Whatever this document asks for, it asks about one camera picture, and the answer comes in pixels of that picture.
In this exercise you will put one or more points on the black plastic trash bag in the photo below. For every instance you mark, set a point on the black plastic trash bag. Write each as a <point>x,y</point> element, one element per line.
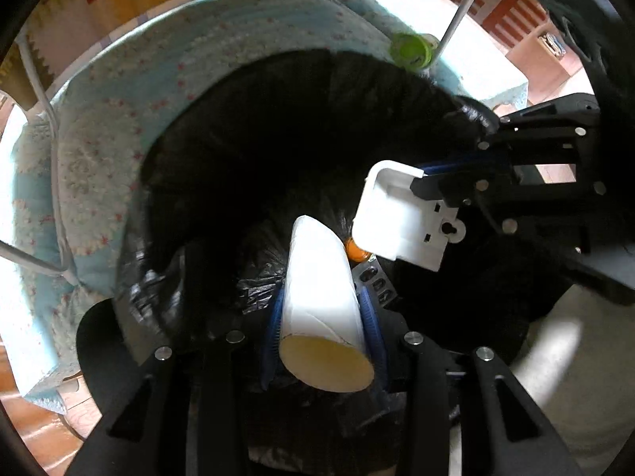
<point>288,135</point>

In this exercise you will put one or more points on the wooden shelf box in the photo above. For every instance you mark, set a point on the wooden shelf box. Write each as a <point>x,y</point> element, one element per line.
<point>549,76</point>

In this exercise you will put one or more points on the white paper cup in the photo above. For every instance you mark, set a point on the white paper cup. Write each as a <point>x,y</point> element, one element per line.
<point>322,341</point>

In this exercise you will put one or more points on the light blue floral cushion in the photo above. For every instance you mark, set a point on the light blue floral cushion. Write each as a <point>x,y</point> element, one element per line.
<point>110,114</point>

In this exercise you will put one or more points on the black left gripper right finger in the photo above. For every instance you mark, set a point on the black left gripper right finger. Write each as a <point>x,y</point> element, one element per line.
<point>503,430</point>

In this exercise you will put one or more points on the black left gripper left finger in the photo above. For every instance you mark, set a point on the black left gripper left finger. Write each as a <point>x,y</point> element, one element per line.
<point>185,415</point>

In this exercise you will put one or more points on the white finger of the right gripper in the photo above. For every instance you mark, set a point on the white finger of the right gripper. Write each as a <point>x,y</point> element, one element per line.
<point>395,224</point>

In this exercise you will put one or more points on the white metal chair frame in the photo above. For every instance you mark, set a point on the white metal chair frame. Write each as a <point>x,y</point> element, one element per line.
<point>65,265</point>

